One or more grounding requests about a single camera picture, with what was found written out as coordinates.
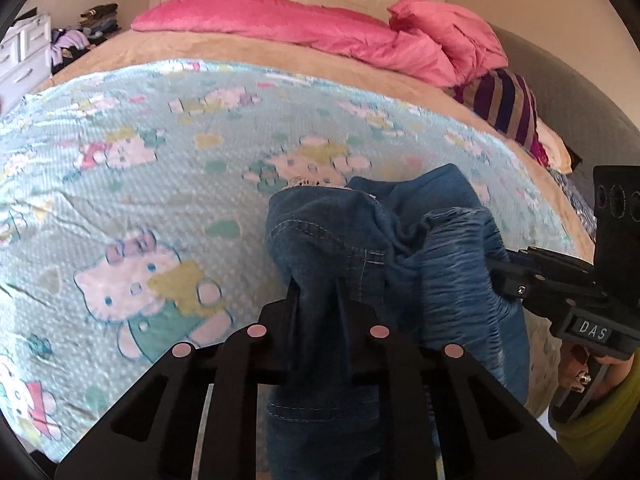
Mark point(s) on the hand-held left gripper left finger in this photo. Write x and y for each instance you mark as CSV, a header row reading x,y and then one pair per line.
x,y
280,340

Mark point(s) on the person's right hand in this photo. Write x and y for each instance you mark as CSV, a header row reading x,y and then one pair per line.
x,y
575,367

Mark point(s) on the person's right forearm green sleeve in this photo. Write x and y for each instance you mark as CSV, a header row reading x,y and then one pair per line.
x,y
610,410

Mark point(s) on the blue denim jeans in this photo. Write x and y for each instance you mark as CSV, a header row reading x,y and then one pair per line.
x,y
350,240

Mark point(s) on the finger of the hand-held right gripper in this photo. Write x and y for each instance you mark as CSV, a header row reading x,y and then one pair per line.
x,y
525,287
550,262

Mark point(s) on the cartoon cat printed blanket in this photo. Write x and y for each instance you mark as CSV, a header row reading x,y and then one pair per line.
x,y
150,185

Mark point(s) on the pile of dark clothes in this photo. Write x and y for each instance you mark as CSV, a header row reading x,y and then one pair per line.
x,y
97,20

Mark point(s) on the white drawer cabinet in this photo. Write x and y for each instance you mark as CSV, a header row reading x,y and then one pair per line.
x,y
25,55

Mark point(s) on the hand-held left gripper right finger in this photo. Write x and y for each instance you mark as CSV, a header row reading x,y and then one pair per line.
x,y
360,345

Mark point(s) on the striped pillow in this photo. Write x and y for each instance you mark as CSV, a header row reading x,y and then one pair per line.
x,y
505,105

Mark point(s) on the pink duvet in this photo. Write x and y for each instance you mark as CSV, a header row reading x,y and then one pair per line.
x,y
300,20

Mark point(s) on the grey headboard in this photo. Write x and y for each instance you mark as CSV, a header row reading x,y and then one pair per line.
x,y
575,100

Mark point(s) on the blue patterned sheet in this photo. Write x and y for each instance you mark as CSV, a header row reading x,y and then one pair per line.
x,y
575,195

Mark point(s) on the cream pillow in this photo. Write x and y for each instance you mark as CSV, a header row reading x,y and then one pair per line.
x,y
552,145

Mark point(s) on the purple garment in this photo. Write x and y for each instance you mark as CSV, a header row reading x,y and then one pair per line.
x,y
70,42

